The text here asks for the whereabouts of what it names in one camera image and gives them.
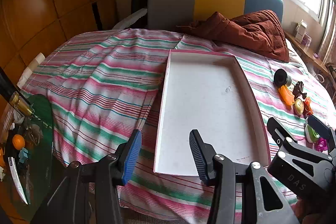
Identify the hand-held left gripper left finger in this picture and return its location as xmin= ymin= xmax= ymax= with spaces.
xmin=31 ymin=129 xmax=143 ymax=224

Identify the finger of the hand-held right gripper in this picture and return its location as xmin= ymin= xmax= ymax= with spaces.
xmin=307 ymin=114 xmax=336 ymax=165
xmin=267 ymin=117 xmax=326 ymax=161

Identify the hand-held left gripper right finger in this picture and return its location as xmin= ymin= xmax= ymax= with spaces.
xmin=189 ymin=129 xmax=300 ymax=224

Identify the green and white toy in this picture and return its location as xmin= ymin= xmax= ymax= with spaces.
xmin=304 ymin=123 xmax=321 ymax=143

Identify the purple plastic toy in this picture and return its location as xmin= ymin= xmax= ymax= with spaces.
xmin=316 ymin=138 xmax=330 ymax=153

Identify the yellow oval soap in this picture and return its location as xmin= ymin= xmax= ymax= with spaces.
xmin=294 ymin=98 xmax=305 ymax=115

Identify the yellow-orange plastic scoop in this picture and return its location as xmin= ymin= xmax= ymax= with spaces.
xmin=278 ymin=85 xmax=294 ymax=106

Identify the dark brown toy figure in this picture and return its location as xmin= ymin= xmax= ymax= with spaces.
xmin=292 ymin=81 xmax=307 ymax=100

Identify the white tray pink rim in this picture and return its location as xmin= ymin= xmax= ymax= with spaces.
xmin=153 ymin=49 xmax=271 ymax=177

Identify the grey jar black cap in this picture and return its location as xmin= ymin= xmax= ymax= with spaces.
xmin=273 ymin=69 xmax=293 ymax=88

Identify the wooden shelf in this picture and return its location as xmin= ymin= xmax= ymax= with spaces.
xmin=285 ymin=30 xmax=331 ymax=77

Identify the pale pink pillow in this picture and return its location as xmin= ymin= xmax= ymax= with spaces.
xmin=285 ymin=38 xmax=307 ymax=67

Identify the beige side curtain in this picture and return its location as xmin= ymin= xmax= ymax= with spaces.
xmin=318 ymin=4 xmax=336 ymax=67

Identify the green glass side table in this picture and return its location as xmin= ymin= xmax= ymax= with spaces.
xmin=0 ymin=94 xmax=54 ymax=214

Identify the white carton box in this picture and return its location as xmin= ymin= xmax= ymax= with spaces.
xmin=294 ymin=20 xmax=308 ymax=42

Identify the brown quilted duvet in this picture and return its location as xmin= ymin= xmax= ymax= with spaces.
xmin=175 ymin=10 xmax=290 ymax=63

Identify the orange fruit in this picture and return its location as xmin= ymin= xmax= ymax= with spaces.
xmin=12 ymin=134 xmax=26 ymax=149

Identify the white curved strip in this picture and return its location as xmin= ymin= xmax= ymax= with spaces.
xmin=8 ymin=157 xmax=29 ymax=205

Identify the white plastic tube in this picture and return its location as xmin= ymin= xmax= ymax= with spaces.
xmin=17 ymin=53 xmax=46 ymax=88

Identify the wooden wardrobe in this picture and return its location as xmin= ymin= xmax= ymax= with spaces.
xmin=0 ymin=0 xmax=117 ymax=75

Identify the white curved rail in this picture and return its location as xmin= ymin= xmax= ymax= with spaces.
xmin=113 ymin=8 xmax=148 ymax=30

